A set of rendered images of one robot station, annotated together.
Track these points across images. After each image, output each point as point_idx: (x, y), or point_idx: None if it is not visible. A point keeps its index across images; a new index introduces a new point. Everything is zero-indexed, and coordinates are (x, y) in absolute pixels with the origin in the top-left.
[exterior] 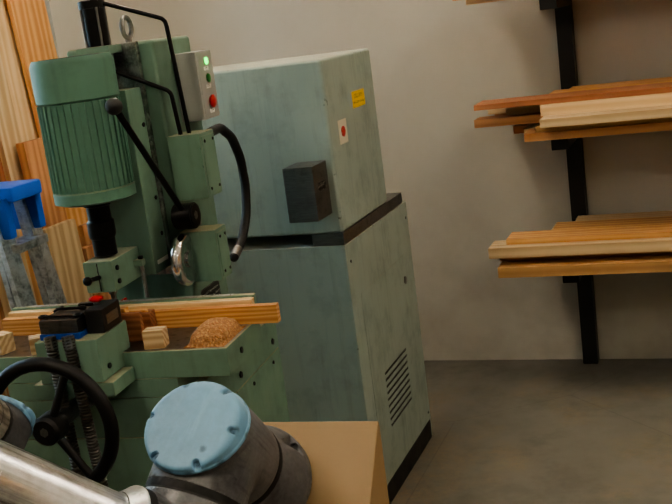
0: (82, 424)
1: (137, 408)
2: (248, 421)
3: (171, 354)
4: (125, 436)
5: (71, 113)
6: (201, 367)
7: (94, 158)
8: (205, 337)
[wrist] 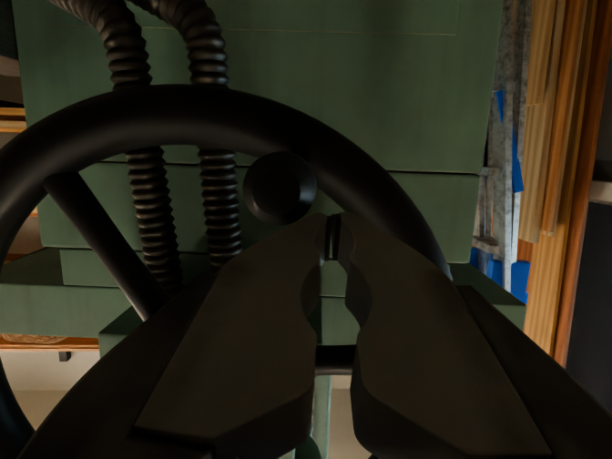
0: (173, 288)
1: None
2: None
3: (71, 331)
4: (192, 168)
5: None
6: (12, 301)
7: None
8: (22, 341)
